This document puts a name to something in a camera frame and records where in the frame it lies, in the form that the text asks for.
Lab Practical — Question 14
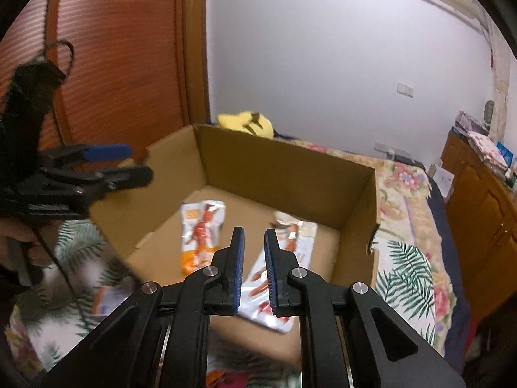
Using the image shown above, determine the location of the long white red snack packet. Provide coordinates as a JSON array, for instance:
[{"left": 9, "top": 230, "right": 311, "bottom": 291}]
[{"left": 238, "top": 211, "right": 320, "bottom": 334}]

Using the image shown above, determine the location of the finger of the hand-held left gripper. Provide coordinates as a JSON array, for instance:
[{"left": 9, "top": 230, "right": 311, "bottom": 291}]
[
  {"left": 40, "top": 144, "right": 133, "bottom": 169},
  {"left": 44, "top": 164, "right": 153, "bottom": 211}
]

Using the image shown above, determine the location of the red orange packet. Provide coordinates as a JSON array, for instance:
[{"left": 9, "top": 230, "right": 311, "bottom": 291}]
[{"left": 207, "top": 368, "right": 243, "bottom": 388}]

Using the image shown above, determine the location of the white round fan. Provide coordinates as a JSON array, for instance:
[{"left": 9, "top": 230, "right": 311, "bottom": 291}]
[{"left": 482, "top": 101, "right": 496, "bottom": 130}]

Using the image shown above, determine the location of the blue box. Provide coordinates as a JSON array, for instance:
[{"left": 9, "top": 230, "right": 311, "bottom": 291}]
[{"left": 497, "top": 141, "right": 516, "bottom": 167}]

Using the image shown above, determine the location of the floral folded cloth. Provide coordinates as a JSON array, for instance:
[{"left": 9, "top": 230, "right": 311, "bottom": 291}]
[{"left": 470, "top": 131, "right": 507, "bottom": 169}]

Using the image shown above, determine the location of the yellow plush toy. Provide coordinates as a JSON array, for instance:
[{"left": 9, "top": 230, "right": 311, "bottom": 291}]
[{"left": 218, "top": 110, "right": 274, "bottom": 139}]

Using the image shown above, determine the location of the blurred orange white packet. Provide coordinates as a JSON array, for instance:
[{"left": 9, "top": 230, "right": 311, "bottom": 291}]
[{"left": 93, "top": 285, "right": 122, "bottom": 316}]

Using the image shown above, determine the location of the wooden cabinet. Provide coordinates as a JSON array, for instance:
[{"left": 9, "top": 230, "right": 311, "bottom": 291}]
[{"left": 440, "top": 129, "right": 517, "bottom": 324}]

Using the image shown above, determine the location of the person's left hand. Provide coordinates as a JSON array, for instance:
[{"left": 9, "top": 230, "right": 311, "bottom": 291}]
[{"left": 0, "top": 220, "right": 58, "bottom": 268}]

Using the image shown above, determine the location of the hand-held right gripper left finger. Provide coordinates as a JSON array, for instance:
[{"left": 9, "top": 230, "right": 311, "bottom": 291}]
[{"left": 38, "top": 227, "right": 246, "bottom": 388}]

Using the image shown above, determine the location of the white wall socket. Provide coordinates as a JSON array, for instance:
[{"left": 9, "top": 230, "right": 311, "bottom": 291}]
[{"left": 374, "top": 142, "right": 410, "bottom": 156}]

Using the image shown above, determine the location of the brown cardboard box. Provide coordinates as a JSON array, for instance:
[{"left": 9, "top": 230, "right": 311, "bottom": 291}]
[{"left": 87, "top": 123, "right": 380, "bottom": 368}]

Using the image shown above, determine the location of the black device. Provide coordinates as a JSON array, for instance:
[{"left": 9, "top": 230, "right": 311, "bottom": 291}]
[{"left": 394, "top": 154, "right": 425, "bottom": 169}]

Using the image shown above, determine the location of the white paper bag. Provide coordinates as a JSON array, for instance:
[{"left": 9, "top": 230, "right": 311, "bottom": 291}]
[{"left": 428, "top": 164, "right": 455, "bottom": 199}]

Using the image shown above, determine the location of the wooden louvered wardrobe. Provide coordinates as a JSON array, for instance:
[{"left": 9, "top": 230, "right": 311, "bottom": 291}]
[{"left": 0, "top": 0, "right": 211, "bottom": 158}]

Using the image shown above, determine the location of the beige curtain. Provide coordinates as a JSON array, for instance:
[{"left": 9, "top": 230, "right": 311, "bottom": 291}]
[{"left": 484, "top": 20, "right": 510, "bottom": 134}]

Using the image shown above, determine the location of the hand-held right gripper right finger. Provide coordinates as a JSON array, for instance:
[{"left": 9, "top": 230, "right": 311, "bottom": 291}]
[{"left": 264, "top": 229, "right": 466, "bottom": 388}]

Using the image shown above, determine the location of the purple patterned bag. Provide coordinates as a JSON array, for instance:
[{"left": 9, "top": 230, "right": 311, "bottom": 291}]
[{"left": 454, "top": 110, "right": 487, "bottom": 134}]

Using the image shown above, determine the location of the orange white snack packet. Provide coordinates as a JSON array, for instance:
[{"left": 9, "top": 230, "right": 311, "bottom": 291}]
[{"left": 180, "top": 199, "right": 226, "bottom": 275}]

